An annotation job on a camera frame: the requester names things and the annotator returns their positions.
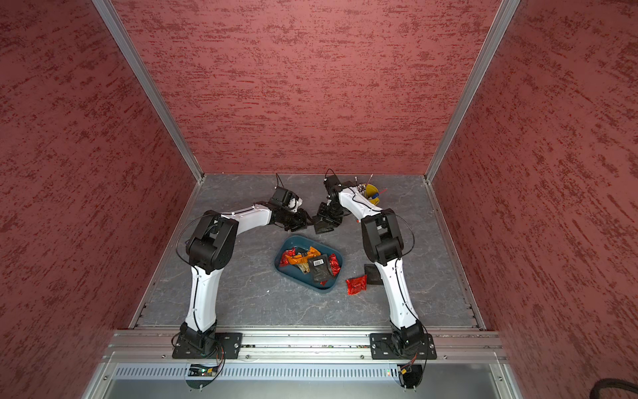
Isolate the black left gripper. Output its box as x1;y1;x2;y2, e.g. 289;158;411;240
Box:
280;208;315;231

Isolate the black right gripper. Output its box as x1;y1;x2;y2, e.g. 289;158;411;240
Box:
316;201;347;228

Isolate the orange tea bag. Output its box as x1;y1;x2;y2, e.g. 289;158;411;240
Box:
290;247;322;265

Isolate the red tea bag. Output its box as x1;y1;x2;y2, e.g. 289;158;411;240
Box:
279;248;297;268
346;275;367;296
329;254;342;278

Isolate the black yellow oolong tea bag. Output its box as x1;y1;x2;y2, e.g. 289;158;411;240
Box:
297;263;310;274

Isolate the black tea bag with label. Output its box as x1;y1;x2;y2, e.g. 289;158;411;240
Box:
308;254;333;284

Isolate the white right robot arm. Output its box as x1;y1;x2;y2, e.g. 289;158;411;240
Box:
327;183;426;357

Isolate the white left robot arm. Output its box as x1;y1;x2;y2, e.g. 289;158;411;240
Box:
179;202;312;352

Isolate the teal storage box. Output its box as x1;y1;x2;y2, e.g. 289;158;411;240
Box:
273;235;344;293

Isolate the yellow pen cup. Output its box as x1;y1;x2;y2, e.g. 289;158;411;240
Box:
359;184;380;205

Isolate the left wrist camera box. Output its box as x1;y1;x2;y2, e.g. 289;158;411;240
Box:
268;186;302;213

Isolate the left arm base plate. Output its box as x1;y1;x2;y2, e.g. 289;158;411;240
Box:
171;332;244;361

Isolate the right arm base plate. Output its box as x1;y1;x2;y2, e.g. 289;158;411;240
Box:
369;333;438;361

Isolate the aluminium front rail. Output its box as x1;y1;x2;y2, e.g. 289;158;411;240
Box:
101;327;509;364

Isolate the aluminium corner post left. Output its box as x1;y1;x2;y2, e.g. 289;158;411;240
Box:
91;0;205;184

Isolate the aluminium corner post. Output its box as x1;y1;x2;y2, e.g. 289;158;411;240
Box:
425;0;520;184
91;0;205;184

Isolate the aluminium corner post right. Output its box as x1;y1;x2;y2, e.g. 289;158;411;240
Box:
425;0;520;184

